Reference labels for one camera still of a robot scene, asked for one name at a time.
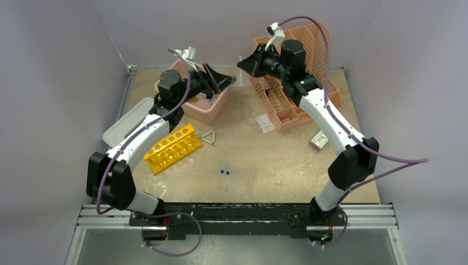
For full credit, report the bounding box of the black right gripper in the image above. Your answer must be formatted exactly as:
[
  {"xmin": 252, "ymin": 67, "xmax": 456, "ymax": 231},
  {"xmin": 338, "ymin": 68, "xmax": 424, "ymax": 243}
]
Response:
[{"xmin": 239, "ymin": 44, "xmax": 290, "ymax": 82}]

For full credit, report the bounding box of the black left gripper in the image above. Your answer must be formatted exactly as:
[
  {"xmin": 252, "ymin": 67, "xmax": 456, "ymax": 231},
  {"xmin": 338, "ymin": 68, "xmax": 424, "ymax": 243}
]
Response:
[{"xmin": 175, "ymin": 63, "xmax": 235, "ymax": 107}]

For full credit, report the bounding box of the yellow test tube rack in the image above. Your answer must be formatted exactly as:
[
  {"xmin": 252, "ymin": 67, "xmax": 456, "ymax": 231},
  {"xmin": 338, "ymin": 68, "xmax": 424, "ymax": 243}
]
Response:
[{"xmin": 143, "ymin": 124, "xmax": 203, "ymax": 176}]

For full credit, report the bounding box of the white plastic bin lid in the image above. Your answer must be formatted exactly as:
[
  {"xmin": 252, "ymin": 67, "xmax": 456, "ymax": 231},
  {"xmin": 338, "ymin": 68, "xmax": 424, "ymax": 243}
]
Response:
[{"xmin": 102, "ymin": 97, "xmax": 154, "ymax": 148}]

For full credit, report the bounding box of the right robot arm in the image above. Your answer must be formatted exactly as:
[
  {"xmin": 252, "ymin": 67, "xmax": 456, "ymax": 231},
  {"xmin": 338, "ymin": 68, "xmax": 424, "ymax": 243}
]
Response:
[{"xmin": 237, "ymin": 40, "xmax": 379, "ymax": 225}]

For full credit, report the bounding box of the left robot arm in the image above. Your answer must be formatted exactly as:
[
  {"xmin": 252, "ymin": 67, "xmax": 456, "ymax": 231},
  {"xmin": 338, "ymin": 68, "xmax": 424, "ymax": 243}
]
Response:
[{"xmin": 86, "ymin": 63, "xmax": 236, "ymax": 226}]

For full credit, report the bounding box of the pink plastic bin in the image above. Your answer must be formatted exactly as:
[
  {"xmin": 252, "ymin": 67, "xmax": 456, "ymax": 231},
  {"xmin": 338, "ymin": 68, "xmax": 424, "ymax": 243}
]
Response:
[{"xmin": 148, "ymin": 59, "xmax": 233, "ymax": 127}]

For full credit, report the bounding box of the peach mesh file organizer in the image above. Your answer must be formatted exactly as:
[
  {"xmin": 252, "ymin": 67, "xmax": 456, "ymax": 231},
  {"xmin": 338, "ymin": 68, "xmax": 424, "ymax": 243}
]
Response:
[{"xmin": 250, "ymin": 24, "xmax": 327, "ymax": 134}]

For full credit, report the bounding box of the small white plastic bag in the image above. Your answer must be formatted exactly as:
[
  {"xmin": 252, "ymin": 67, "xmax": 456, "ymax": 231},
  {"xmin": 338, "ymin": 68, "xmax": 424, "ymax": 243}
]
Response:
[{"xmin": 256, "ymin": 113, "xmax": 275, "ymax": 133}]

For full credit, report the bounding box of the clear plastic well plate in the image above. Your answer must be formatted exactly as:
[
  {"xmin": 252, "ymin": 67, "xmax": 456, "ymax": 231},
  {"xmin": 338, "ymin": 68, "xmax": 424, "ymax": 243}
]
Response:
[{"xmin": 219, "ymin": 160, "xmax": 254, "ymax": 188}]

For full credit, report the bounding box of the small white red box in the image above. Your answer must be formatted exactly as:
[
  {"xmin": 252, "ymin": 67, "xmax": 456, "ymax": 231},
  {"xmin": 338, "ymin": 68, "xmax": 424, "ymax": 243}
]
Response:
[{"xmin": 309, "ymin": 130, "xmax": 328, "ymax": 151}]

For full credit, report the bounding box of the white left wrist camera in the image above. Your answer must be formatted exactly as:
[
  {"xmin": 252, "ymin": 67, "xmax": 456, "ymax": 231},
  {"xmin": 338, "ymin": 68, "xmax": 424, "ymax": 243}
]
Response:
[{"xmin": 175, "ymin": 46, "xmax": 196, "ymax": 64}]

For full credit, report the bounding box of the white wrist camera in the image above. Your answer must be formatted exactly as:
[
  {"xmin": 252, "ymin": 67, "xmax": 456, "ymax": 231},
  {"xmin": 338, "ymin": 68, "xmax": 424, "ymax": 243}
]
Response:
[
  {"xmin": 265, "ymin": 22, "xmax": 285, "ymax": 51},
  {"xmin": 175, "ymin": 46, "xmax": 196, "ymax": 64}
]

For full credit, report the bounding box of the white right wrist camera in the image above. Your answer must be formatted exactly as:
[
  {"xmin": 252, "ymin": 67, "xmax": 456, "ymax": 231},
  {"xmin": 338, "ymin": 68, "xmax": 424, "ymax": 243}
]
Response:
[{"xmin": 265, "ymin": 22, "xmax": 285, "ymax": 51}]

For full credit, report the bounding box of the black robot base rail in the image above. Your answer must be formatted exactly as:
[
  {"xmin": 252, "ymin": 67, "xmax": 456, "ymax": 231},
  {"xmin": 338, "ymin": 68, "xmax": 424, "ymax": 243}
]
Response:
[{"xmin": 129, "ymin": 202, "xmax": 345, "ymax": 243}]

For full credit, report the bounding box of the aluminium frame rail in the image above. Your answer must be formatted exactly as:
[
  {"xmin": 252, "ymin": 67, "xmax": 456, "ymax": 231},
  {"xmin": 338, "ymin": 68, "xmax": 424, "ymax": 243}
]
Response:
[{"xmin": 76, "ymin": 204, "xmax": 130, "ymax": 229}]

